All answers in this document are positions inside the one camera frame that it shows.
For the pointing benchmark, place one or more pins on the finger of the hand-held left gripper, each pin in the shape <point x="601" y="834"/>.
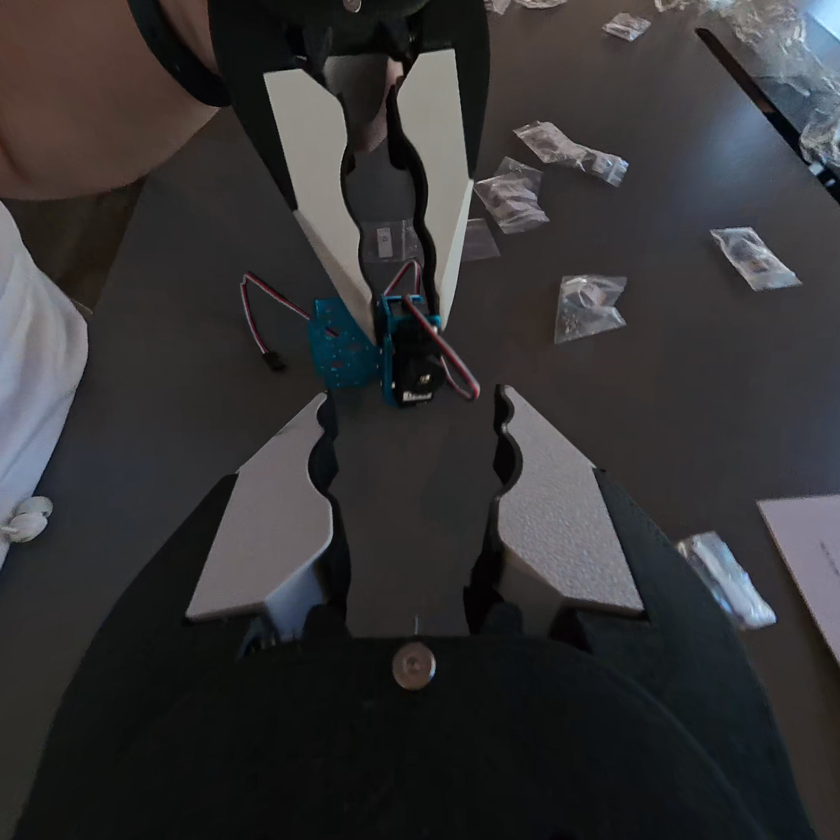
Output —
<point x="308" y="164"/>
<point x="446" y="164"/>

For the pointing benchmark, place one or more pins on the clear bag of metal nuts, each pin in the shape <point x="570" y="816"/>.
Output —
<point x="725" y="581"/>

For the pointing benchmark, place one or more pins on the long clear screw bag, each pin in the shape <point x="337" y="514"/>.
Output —
<point x="564" y="151"/>

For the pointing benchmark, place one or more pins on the person's left forearm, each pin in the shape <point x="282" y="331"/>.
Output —
<point x="79" y="98"/>

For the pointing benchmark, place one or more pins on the servo with blue bracket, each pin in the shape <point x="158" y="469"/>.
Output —
<point x="341" y="354"/>

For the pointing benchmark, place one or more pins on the black wristband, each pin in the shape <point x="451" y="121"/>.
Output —
<point x="190" y="72"/>

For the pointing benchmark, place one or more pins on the person's left hand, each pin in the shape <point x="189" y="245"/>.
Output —
<point x="374" y="131"/>

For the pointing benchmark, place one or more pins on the dark grey desk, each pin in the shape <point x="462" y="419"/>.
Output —
<point x="656" y="426"/>

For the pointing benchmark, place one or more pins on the instruction booklet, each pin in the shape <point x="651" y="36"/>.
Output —
<point x="810" y="564"/>

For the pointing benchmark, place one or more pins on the crumpled clear plastic film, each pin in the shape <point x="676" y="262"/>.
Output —
<point x="774" y="33"/>

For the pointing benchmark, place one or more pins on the small clear bag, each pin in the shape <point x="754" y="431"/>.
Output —
<point x="754" y="259"/>

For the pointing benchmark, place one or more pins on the person's white top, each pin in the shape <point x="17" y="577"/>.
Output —
<point x="33" y="361"/>

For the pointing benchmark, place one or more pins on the clear plastic screw bag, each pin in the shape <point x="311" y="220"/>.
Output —
<point x="384" y="239"/>
<point x="627" y="26"/>
<point x="587" y="308"/>
<point x="541" y="3"/>
<point x="499" y="5"/>
<point x="512" y="197"/>

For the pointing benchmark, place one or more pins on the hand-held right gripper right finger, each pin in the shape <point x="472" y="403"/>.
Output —
<point x="558" y="525"/>

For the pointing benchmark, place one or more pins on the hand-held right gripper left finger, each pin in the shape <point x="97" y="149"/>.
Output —
<point x="262" y="525"/>

